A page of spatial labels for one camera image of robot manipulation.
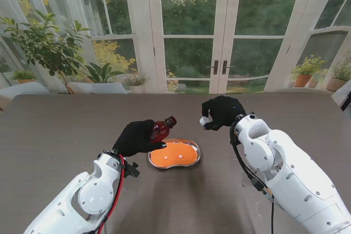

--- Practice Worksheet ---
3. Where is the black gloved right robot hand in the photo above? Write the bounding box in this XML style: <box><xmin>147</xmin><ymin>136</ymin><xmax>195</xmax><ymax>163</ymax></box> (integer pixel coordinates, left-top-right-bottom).
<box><xmin>201</xmin><ymin>95</ymin><xmax>247</xmax><ymax>131</ymax></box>

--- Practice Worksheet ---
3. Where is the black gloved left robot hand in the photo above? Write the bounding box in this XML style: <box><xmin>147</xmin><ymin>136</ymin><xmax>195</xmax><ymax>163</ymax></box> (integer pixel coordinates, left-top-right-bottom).
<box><xmin>112</xmin><ymin>119</ymin><xmax>167</xmax><ymax>158</ymax></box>

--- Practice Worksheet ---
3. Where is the red transparent sample bottle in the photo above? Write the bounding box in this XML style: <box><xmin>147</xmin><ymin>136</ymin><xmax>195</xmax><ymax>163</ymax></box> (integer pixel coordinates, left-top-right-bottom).
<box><xmin>150</xmin><ymin>115</ymin><xmax>178</xmax><ymax>144</ymax></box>

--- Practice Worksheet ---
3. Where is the orange tray liner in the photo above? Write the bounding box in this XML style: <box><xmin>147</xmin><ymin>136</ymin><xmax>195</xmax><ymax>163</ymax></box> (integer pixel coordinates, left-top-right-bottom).
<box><xmin>150</xmin><ymin>140</ymin><xmax>199</xmax><ymax>168</ymax></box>

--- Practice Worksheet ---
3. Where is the steel kidney-shaped tray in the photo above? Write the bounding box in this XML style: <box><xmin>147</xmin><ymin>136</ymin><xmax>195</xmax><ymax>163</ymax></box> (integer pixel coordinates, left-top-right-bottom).
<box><xmin>148</xmin><ymin>138</ymin><xmax>201</xmax><ymax>170</ymax></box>

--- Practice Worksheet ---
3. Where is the printed garden window backdrop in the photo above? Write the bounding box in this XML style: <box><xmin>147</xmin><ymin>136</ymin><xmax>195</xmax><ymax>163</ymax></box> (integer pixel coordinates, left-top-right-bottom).
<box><xmin>0</xmin><ymin>0</ymin><xmax>351</xmax><ymax>95</ymax></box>

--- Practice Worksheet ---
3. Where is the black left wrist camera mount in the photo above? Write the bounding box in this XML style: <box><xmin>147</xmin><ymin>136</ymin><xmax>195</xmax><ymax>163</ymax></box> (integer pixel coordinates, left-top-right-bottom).
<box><xmin>123</xmin><ymin>162</ymin><xmax>140</xmax><ymax>179</ymax></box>

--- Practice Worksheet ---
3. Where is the red left arm cable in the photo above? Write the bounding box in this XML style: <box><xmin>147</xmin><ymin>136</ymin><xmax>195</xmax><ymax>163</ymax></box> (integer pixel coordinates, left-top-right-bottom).
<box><xmin>97</xmin><ymin>154</ymin><xmax>126</xmax><ymax>234</ymax></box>

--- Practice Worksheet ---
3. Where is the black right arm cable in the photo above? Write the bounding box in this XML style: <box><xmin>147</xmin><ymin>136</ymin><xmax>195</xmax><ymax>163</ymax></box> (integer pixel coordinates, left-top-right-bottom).
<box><xmin>229</xmin><ymin>120</ymin><xmax>276</xmax><ymax>234</ymax></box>

